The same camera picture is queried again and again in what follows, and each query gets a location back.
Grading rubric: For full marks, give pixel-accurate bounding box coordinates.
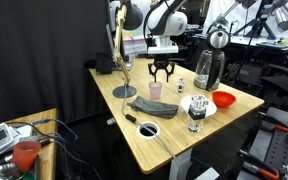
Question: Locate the white meter with screen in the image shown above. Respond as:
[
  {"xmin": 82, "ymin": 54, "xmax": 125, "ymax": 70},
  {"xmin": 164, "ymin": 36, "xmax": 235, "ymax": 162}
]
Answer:
[{"xmin": 0, "ymin": 122, "xmax": 16, "ymax": 158}]

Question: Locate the clear glass cup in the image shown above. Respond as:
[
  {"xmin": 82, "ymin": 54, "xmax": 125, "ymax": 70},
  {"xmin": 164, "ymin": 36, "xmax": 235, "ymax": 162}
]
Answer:
[{"xmin": 187, "ymin": 94, "xmax": 209, "ymax": 133}]

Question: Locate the white desk leg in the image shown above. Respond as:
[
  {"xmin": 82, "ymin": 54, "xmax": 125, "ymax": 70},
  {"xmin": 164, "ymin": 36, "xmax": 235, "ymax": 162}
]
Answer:
[{"xmin": 168, "ymin": 147, "xmax": 194, "ymax": 180}]

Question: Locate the white work table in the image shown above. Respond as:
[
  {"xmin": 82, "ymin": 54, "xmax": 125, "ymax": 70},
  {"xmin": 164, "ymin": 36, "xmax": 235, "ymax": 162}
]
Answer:
[{"xmin": 229, "ymin": 32, "xmax": 288, "ymax": 55}]

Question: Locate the black office chair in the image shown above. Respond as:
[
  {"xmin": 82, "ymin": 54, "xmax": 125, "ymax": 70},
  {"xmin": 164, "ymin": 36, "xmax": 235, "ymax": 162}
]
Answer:
[{"xmin": 259, "ymin": 62, "xmax": 288, "ymax": 102}]

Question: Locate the black perforated board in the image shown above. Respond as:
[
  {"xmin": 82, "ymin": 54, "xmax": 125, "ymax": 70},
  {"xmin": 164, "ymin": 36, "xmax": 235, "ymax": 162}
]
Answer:
[{"xmin": 263, "ymin": 125, "xmax": 288, "ymax": 168}]

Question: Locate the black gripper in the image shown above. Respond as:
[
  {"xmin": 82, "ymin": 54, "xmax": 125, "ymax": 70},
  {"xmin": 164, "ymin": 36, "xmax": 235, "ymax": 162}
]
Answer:
[{"xmin": 147, "ymin": 53, "xmax": 176, "ymax": 84}]

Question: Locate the grey lamp cable with switch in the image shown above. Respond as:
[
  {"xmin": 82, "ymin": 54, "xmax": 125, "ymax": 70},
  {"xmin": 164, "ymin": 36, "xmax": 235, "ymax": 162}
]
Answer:
[{"xmin": 120, "ymin": 84, "xmax": 180, "ymax": 163}]

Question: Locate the white ceramic bowl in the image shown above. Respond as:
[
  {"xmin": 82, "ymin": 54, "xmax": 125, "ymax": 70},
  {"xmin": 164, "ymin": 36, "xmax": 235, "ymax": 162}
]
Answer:
[{"xmin": 179, "ymin": 94, "xmax": 218, "ymax": 118}]

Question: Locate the white box with coloured tape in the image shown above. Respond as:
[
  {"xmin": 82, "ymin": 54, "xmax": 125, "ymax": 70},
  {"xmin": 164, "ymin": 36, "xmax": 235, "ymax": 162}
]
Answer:
[{"xmin": 121, "ymin": 29, "xmax": 149, "ymax": 58}]

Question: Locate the wooden desk lamp grey head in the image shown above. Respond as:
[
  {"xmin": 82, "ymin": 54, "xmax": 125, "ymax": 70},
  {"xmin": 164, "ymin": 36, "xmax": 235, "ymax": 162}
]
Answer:
[{"xmin": 111, "ymin": 0, "xmax": 145, "ymax": 99}]

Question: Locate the grey folded cloth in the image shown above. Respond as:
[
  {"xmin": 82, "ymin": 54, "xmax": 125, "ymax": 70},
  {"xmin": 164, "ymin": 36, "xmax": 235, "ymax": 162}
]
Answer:
[{"xmin": 127, "ymin": 95, "xmax": 180, "ymax": 120}]

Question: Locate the glass kettle with black handle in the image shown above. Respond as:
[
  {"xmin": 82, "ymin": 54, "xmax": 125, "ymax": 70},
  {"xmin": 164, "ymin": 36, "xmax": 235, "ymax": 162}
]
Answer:
[{"xmin": 192, "ymin": 28, "xmax": 232, "ymax": 92}]

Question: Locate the white desk cable grommet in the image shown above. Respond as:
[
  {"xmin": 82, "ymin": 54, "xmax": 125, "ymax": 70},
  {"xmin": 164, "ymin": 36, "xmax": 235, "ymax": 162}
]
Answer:
[{"xmin": 136, "ymin": 121, "xmax": 161, "ymax": 140}]

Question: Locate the translucent pink plastic cup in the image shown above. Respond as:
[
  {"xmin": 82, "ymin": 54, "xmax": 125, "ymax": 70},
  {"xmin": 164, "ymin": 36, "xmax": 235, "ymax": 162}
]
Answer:
[{"xmin": 148, "ymin": 81, "xmax": 164, "ymax": 100}]

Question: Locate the small black box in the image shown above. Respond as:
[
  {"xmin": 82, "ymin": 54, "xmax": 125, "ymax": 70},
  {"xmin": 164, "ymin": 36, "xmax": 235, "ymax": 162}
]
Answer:
[{"xmin": 95, "ymin": 51, "xmax": 114, "ymax": 75}]

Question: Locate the white plug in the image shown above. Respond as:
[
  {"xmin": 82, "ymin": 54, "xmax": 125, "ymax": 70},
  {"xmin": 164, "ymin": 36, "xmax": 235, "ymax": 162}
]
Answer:
[{"xmin": 105, "ymin": 116, "xmax": 117, "ymax": 127}]

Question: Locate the orange plastic cup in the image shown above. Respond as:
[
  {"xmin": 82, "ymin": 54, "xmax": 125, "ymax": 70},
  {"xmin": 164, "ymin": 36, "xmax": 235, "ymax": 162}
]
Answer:
[{"xmin": 11, "ymin": 140, "xmax": 43, "ymax": 173}]

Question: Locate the blue cable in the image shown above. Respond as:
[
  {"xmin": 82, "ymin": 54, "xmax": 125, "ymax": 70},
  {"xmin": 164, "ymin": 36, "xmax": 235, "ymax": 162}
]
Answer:
[{"xmin": 17, "ymin": 117, "xmax": 80, "ymax": 142}]

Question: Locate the wooden side table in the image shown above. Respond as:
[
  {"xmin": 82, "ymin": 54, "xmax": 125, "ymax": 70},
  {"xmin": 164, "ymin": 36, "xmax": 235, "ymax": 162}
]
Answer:
[{"xmin": 2, "ymin": 107, "xmax": 59, "ymax": 180}]

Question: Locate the white floor plate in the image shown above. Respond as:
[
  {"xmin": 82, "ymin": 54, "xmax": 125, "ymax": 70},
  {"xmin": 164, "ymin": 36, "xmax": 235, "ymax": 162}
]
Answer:
[{"xmin": 193, "ymin": 166, "xmax": 220, "ymax": 180}]

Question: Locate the orange plastic bowl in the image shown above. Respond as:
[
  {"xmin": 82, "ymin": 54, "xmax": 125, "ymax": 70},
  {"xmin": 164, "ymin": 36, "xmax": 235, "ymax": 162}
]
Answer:
[{"xmin": 211, "ymin": 90, "xmax": 237, "ymax": 109}]

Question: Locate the silver studio light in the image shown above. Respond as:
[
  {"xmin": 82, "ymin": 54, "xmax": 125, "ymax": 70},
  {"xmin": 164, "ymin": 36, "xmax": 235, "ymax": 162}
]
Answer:
[{"xmin": 270, "ymin": 0, "xmax": 288, "ymax": 33}]

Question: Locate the small clear glass bottle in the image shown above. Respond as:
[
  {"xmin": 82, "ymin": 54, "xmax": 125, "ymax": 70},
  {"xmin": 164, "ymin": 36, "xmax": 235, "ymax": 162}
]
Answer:
[{"xmin": 176, "ymin": 77, "xmax": 186, "ymax": 94}]

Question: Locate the black backdrop curtain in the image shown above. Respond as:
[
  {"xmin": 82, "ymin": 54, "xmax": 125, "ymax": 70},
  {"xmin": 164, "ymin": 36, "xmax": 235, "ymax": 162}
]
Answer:
[{"xmin": 0, "ymin": 0, "xmax": 114, "ymax": 125}]

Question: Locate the black tripod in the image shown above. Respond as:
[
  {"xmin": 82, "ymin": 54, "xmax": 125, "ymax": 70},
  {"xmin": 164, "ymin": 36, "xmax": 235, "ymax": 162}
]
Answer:
[{"xmin": 231, "ymin": 0, "xmax": 277, "ymax": 41}]

